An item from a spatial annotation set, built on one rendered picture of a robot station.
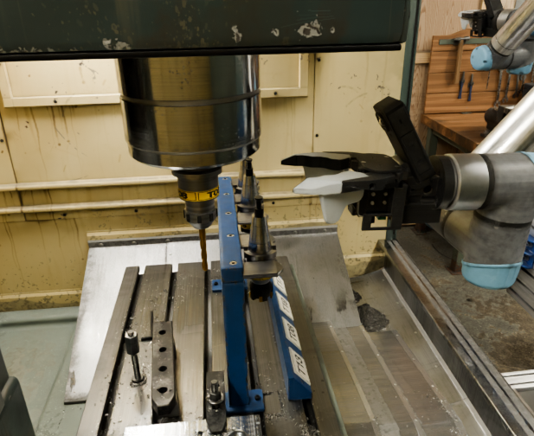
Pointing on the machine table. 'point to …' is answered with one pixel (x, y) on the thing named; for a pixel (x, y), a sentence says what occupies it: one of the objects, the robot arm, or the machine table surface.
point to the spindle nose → (190, 110)
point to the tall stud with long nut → (133, 354)
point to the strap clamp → (217, 420)
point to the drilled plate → (248, 425)
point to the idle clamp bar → (166, 346)
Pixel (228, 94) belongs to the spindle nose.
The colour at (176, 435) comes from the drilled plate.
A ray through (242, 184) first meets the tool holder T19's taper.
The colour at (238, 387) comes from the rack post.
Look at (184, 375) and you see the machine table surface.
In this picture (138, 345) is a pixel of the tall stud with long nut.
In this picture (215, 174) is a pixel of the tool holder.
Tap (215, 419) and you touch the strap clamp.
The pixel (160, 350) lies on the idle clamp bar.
